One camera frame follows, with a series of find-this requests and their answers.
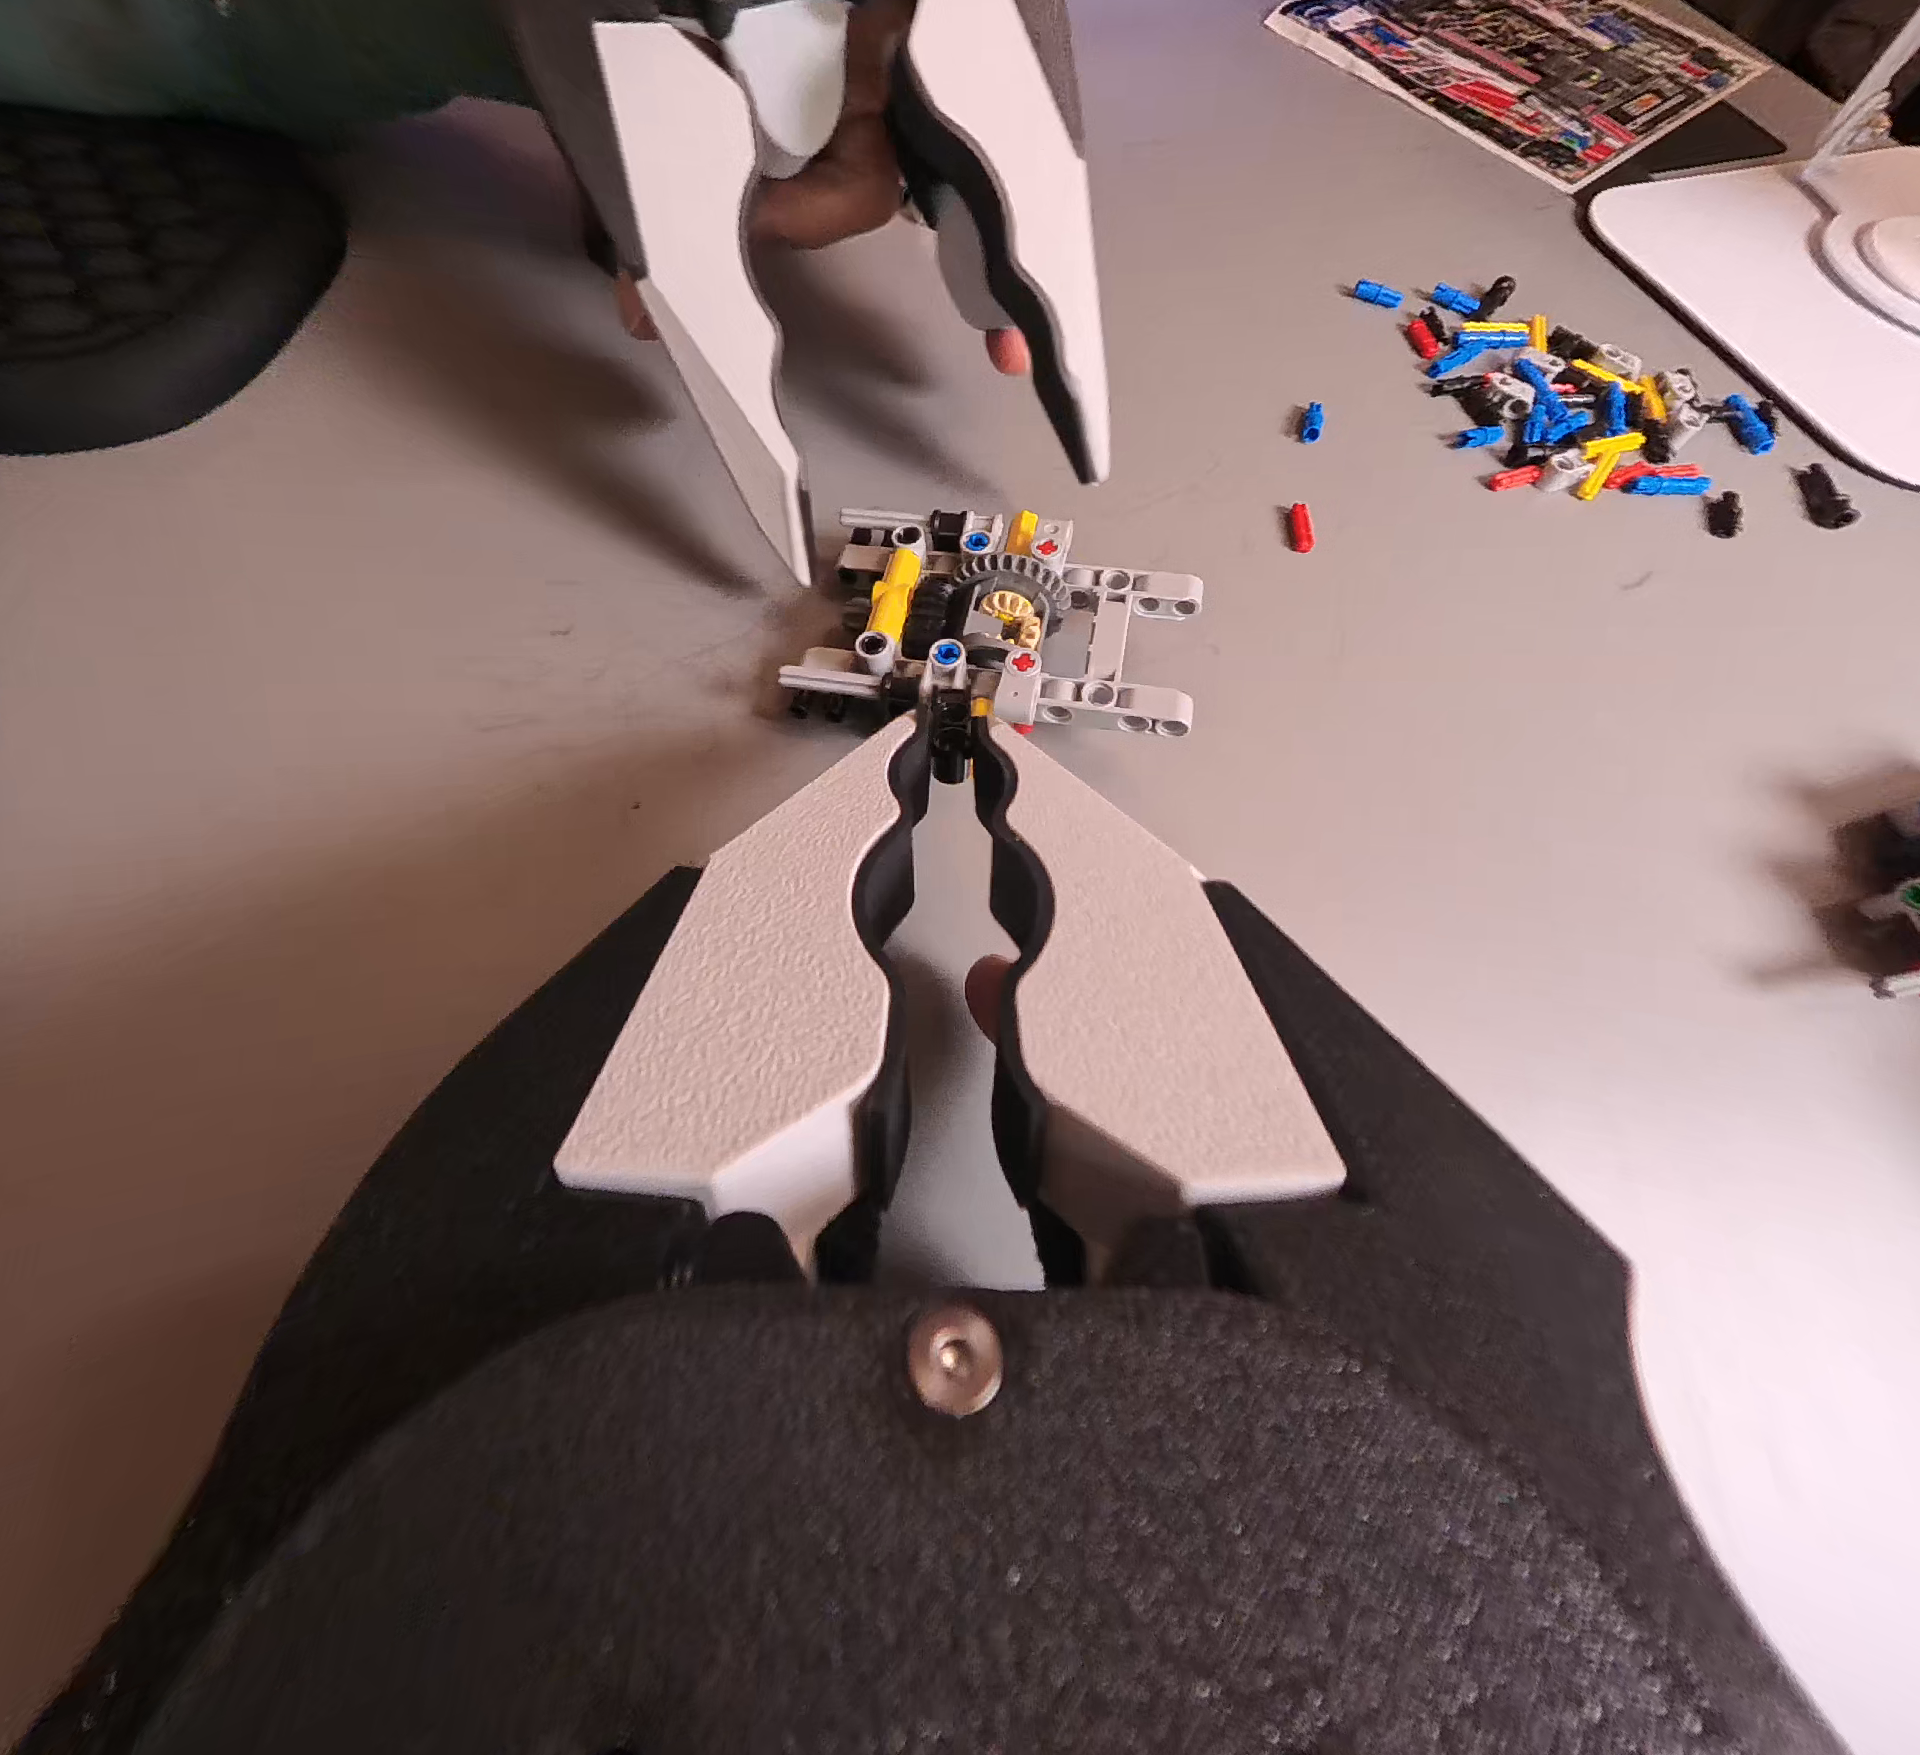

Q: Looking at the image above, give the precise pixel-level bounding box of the black lego liftarm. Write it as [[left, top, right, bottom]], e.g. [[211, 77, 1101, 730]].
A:
[[918, 691, 993, 786]]

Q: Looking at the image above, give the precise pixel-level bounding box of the grey lego gear assembly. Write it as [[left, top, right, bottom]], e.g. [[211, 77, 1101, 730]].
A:
[[776, 504, 1206, 740]]

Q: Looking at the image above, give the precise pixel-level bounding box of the lego instruction booklet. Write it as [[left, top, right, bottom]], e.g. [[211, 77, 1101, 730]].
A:
[[1265, 0, 1773, 195]]

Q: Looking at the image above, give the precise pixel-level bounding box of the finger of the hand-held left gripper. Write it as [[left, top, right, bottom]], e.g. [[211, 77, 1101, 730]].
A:
[[592, 19, 819, 588], [892, 0, 1115, 487]]

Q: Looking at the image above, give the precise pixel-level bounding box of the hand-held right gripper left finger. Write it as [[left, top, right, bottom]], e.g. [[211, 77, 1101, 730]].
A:
[[552, 709, 924, 1264]]

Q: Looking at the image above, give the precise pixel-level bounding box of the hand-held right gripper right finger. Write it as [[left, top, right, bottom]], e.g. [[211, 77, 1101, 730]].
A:
[[974, 720, 1349, 1264]]

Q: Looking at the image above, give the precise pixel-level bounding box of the pile of small lego pins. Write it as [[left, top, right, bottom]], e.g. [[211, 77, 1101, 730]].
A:
[[1349, 274, 1786, 501]]

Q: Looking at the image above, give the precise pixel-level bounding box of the lego car chassis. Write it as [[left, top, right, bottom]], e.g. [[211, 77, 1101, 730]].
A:
[[1792, 764, 1920, 1006]]

